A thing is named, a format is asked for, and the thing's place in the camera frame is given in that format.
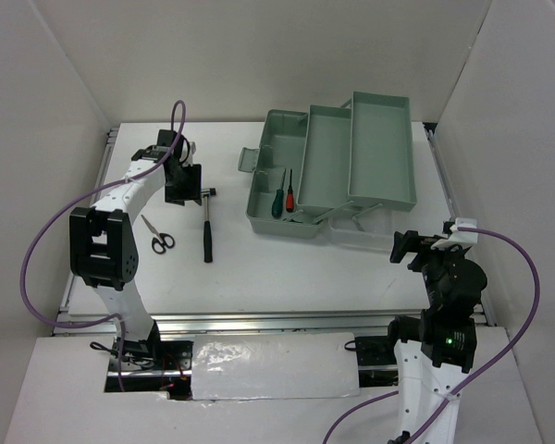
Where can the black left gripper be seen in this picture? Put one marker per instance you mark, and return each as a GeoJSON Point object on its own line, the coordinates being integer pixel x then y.
{"type": "Point", "coordinates": [193, 191]}

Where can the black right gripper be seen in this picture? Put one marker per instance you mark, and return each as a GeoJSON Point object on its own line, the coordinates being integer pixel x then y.
{"type": "Point", "coordinates": [411, 240]}

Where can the black handled scissors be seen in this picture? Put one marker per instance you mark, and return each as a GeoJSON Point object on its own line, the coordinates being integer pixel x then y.
{"type": "Point", "coordinates": [161, 242]}

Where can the small hammer black handle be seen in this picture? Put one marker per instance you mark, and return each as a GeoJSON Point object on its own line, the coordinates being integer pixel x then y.
{"type": "Point", "coordinates": [207, 194]}

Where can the large green handled screwdriver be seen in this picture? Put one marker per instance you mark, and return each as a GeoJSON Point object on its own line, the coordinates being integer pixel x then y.
{"type": "Point", "coordinates": [278, 202]}

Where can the red handled screwdriver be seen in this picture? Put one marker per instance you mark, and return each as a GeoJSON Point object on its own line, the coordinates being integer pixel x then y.
{"type": "Point", "coordinates": [290, 201]}

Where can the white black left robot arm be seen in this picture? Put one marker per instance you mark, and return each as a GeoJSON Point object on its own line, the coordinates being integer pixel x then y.
{"type": "Point", "coordinates": [103, 251]}

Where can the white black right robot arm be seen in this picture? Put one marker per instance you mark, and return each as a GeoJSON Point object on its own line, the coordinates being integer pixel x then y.
{"type": "Point", "coordinates": [435, 351]}

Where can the green cantilever toolbox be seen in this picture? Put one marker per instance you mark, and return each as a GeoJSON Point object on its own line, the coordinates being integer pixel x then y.
{"type": "Point", "coordinates": [346, 161]}

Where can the white foil cover sheet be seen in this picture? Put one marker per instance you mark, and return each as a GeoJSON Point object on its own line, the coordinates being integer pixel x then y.
{"type": "Point", "coordinates": [273, 367]}

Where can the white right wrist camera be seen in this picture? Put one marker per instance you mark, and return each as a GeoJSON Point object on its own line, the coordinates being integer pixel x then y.
{"type": "Point", "coordinates": [455, 234]}

